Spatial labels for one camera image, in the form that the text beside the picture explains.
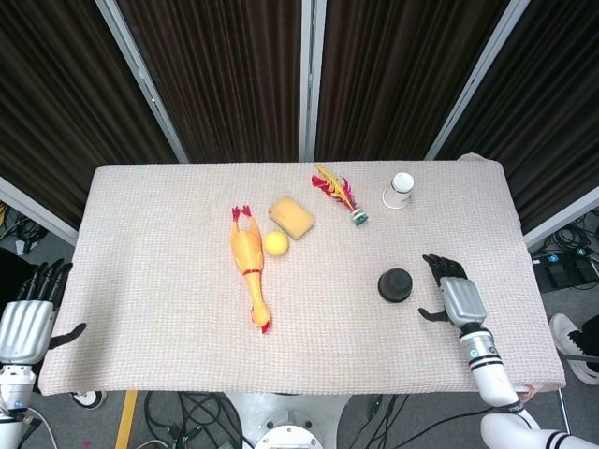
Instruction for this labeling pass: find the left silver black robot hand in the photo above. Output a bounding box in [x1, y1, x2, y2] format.
[0, 258, 88, 367]

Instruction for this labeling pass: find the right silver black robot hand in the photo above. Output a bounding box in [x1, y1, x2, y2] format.
[418, 253, 489, 332]

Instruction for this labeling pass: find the black round dice tray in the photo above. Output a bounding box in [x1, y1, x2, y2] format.
[377, 282, 415, 305]

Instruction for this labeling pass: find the black round disc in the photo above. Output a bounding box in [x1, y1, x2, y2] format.
[377, 268, 415, 300]

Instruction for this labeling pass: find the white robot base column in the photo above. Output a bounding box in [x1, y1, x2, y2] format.
[255, 393, 351, 449]

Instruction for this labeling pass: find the white paper cup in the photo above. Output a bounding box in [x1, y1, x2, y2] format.
[381, 172, 416, 210]

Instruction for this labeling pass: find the white black sneaker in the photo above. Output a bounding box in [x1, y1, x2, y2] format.
[69, 390, 109, 412]
[563, 355, 599, 387]
[548, 312, 586, 360]

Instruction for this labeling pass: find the black floor pedal box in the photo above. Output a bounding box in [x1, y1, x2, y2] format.
[533, 254, 599, 292]

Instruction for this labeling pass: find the black trouser leg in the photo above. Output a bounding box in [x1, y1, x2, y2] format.
[567, 315, 599, 364]

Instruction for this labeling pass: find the beige waffle tablecloth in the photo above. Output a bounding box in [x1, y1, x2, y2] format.
[37, 152, 566, 397]

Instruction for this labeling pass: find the red yellow feather shuttlecock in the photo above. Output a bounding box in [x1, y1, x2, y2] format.
[312, 164, 369, 227]

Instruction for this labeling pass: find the yellow sponge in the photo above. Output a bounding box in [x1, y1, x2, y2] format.
[268, 196, 315, 241]

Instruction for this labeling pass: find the yellow ball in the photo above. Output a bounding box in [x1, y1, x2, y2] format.
[262, 230, 290, 257]

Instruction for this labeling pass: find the dark brown curtain panel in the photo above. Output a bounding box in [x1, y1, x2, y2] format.
[434, 0, 599, 233]
[116, 0, 303, 164]
[315, 0, 510, 163]
[0, 0, 180, 230]

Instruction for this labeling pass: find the orange rubber chicken toy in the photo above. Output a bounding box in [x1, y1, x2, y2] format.
[228, 204, 273, 335]

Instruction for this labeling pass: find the grey metal frame rail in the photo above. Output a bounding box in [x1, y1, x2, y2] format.
[0, 176, 80, 247]
[522, 198, 599, 250]

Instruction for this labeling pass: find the black floor cable bundle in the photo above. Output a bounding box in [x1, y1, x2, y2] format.
[142, 391, 247, 449]

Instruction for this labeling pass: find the grey metal frame post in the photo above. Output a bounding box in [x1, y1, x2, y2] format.
[299, 0, 328, 163]
[95, 0, 189, 164]
[424, 0, 533, 161]

